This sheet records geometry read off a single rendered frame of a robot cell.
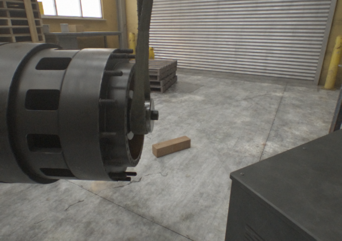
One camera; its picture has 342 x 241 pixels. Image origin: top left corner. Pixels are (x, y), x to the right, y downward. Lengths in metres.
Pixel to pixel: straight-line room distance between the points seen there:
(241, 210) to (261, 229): 0.06
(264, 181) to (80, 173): 0.56
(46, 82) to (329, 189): 0.80
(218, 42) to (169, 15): 1.60
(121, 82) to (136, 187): 1.25
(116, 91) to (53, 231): 1.18
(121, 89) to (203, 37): 5.66
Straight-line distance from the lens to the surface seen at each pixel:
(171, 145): 2.25
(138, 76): 0.79
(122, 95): 0.73
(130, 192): 1.85
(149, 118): 0.84
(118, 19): 7.72
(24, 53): 0.88
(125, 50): 0.89
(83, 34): 5.81
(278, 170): 0.65
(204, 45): 6.31
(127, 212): 1.70
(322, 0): 5.91
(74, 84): 0.73
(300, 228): 0.51
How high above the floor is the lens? 1.18
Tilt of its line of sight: 21 degrees down
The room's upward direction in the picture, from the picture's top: straight up
